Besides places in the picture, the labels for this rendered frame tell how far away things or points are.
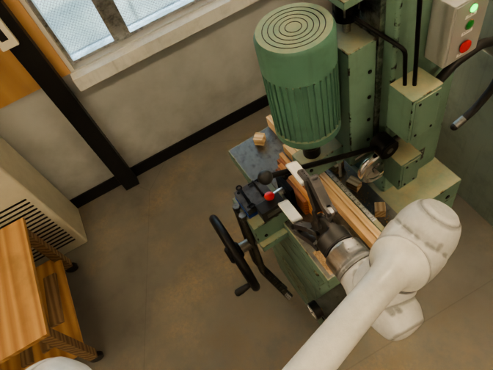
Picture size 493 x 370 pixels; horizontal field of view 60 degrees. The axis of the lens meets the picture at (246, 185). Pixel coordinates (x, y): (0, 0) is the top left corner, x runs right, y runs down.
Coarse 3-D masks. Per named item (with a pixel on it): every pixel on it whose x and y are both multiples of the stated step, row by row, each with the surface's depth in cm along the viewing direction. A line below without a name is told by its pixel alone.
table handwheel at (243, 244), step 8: (216, 216) 138; (216, 224) 131; (216, 232) 149; (224, 232) 128; (224, 240) 127; (232, 240) 127; (224, 248) 139; (232, 248) 126; (240, 248) 137; (248, 248) 139; (232, 256) 137; (240, 256) 126; (240, 264) 126; (248, 272) 127; (248, 280) 128; (256, 280) 130; (256, 288) 132
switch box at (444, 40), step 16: (448, 0) 85; (464, 0) 84; (480, 0) 86; (432, 16) 90; (448, 16) 86; (464, 16) 87; (480, 16) 90; (432, 32) 93; (448, 32) 89; (432, 48) 96; (448, 48) 92; (448, 64) 96
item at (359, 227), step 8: (288, 152) 142; (328, 192) 129; (336, 200) 127; (336, 208) 129; (344, 208) 125; (344, 216) 126; (352, 216) 123; (352, 224) 123; (360, 224) 121; (360, 232) 121; (368, 232) 119; (368, 240) 118
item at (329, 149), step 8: (328, 144) 124; (336, 144) 123; (296, 152) 125; (328, 152) 123; (336, 152) 123; (296, 160) 124; (304, 160) 123; (312, 160) 122; (312, 168) 123; (320, 168) 125; (328, 168) 127
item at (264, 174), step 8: (376, 136) 111; (384, 136) 111; (376, 144) 111; (384, 144) 110; (392, 144) 110; (352, 152) 107; (360, 152) 108; (368, 152) 110; (376, 152) 112; (384, 152) 110; (392, 152) 113; (320, 160) 102; (328, 160) 103; (336, 160) 104; (304, 168) 100; (264, 176) 93; (272, 176) 94; (264, 184) 94
